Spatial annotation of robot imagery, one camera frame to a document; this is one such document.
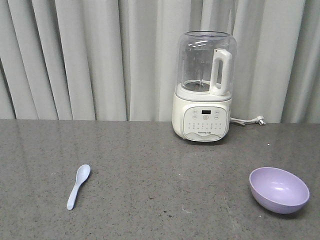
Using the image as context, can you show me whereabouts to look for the light blue plastic spoon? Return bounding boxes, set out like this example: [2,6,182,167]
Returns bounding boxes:
[66,164,91,211]

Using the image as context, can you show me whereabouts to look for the purple plastic bowl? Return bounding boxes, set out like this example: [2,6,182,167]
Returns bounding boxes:
[249,167,310,214]

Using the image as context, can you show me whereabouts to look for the white blender with clear jar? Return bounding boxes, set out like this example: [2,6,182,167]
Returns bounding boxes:
[171,31,237,142]

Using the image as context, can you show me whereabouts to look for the grey pleated curtain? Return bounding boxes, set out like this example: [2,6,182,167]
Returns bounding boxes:
[0,0,320,123]

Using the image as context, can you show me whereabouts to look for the white blender power cord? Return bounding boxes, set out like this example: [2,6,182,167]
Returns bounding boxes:
[229,115,267,127]

